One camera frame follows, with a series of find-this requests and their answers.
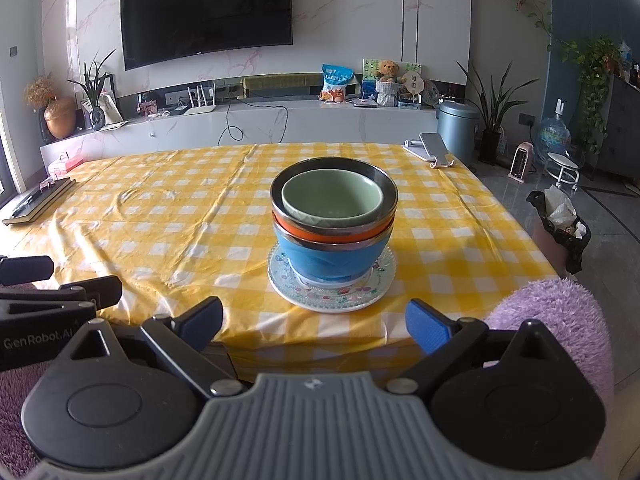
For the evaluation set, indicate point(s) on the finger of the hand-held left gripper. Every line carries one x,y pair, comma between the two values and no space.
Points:
102,291
25,269

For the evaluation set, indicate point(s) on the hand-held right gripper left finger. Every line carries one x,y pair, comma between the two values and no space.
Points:
205,322

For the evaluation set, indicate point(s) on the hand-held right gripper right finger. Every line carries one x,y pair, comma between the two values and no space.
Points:
430,330

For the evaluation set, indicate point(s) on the clear patterned glass plate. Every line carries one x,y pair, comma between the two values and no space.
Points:
381,275

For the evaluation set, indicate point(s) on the blue steel bowl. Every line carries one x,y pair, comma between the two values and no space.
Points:
330,260

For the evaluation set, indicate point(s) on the orange steel bowl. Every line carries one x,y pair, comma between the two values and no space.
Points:
320,235

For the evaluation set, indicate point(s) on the green ceramic bowl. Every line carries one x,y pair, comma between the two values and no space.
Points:
330,195

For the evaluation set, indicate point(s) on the black book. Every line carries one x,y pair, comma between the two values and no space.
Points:
37,202

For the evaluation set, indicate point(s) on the pink storage box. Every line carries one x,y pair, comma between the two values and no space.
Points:
65,165

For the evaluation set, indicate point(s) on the copper vase with dried flowers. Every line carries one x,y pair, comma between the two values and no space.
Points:
60,119

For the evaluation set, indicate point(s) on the pink bin with black bag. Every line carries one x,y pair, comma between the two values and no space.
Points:
560,245

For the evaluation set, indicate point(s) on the plant in glass vase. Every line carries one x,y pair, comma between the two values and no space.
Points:
96,115

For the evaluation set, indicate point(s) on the white tote bag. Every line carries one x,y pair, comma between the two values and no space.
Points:
111,110

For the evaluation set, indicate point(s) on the small white heater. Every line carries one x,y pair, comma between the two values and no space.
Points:
520,162

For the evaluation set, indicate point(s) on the grey-blue metal pedal bin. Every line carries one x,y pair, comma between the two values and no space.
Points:
457,132

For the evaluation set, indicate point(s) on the white wifi router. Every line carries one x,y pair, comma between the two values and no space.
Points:
201,108

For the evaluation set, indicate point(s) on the white round stool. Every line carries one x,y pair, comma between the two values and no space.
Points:
561,160

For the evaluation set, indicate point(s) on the white marble TV cabinet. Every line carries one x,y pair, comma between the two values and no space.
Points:
310,125

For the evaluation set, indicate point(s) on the tall-leaf potted plant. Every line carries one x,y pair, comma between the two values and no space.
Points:
495,115

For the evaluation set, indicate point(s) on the water jug with pump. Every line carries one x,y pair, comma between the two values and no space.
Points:
554,135

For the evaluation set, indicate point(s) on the flat silver box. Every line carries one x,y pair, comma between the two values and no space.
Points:
365,103

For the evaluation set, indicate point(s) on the decorative display plate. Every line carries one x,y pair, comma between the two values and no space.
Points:
431,92

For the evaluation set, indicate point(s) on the white knitted basket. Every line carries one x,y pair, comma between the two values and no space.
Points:
387,94

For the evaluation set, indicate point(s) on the blue tissue pack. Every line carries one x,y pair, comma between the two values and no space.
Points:
369,91

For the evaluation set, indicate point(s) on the round hand fan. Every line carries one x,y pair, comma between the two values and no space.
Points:
414,82

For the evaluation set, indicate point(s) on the brown teddy bear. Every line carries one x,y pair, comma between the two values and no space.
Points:
389,71

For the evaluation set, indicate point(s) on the blue snack bag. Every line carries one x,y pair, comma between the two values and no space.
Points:
337,84

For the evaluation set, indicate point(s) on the green picture board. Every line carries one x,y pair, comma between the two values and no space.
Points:
370,67

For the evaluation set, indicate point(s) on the dark grey cabinet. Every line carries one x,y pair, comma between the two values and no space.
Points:
622,130

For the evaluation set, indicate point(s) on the hanging pothos plant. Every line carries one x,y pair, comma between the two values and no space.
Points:
595,75

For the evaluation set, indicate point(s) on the group of small bottles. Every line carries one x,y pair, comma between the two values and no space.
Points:
631,67

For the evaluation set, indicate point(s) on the pink photo frame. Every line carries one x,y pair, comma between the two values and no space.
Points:
149,108

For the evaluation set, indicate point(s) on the wall socket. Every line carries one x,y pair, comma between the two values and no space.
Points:
526,119

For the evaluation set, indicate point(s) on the black wall television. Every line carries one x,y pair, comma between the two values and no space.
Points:
205,10

